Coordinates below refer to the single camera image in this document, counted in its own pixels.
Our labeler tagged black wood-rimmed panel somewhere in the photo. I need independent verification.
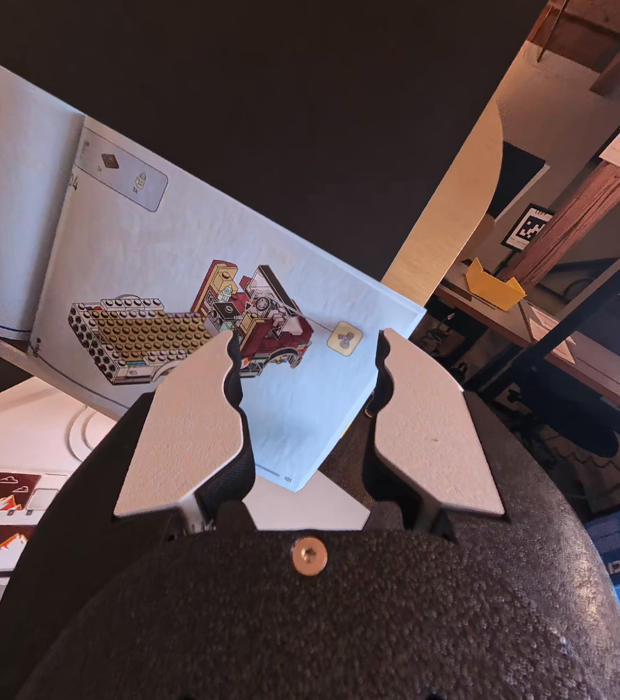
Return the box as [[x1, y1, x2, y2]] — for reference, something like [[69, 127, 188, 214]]
[[0, 0, 548, 307]]

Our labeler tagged black white marker sign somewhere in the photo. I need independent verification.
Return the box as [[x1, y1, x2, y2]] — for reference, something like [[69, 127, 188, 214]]
[[501, 204, 555, 252]]

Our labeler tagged long wooden table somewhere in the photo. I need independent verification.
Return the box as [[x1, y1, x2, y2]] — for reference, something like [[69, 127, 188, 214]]
[[433, 262, 620, 433]]

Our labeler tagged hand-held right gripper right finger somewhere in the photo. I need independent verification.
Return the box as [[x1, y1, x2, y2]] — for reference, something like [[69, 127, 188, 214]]
[[362, 328, 506, 536]]

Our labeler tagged white book stand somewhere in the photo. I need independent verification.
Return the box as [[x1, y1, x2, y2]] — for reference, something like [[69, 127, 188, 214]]
[[0, 376, 371, 532]]

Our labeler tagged wooden post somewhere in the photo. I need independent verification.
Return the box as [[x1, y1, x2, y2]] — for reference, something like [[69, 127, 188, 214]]
[[507, 159, 620, 291]]

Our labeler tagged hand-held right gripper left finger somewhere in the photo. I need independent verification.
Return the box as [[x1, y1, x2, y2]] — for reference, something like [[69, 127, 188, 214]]
[[113, 330, 257, 536]]

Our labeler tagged instruction booklet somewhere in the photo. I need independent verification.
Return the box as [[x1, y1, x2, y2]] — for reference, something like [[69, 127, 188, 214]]
[[0, 41, 426, 493]]

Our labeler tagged yellow paper tray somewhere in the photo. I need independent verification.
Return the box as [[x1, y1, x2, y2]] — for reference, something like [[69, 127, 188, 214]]
[[465, 257, 526, 311]]

